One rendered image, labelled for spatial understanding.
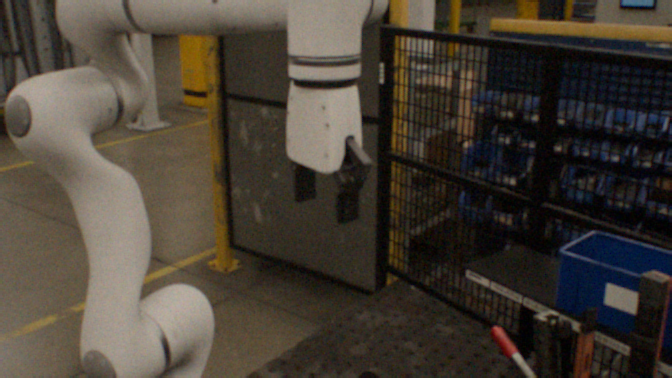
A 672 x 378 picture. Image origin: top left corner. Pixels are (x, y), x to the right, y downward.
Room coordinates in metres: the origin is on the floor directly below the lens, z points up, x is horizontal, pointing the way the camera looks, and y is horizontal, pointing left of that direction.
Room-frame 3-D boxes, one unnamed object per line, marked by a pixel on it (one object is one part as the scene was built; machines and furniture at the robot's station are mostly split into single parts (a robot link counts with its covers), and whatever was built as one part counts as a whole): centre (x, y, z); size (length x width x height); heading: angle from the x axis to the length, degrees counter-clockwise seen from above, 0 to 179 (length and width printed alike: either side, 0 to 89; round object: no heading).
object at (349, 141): (0.76, -0.01, 1.52); 0.08 x 0.01 x 0.06; 36
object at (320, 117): (0.80, 0.01, 1.55); 0.10 x 0.07 x 0.11; 36
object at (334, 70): (0.80, 0.01, 1.62); 0.09 x 0.08 x 0.03; 36
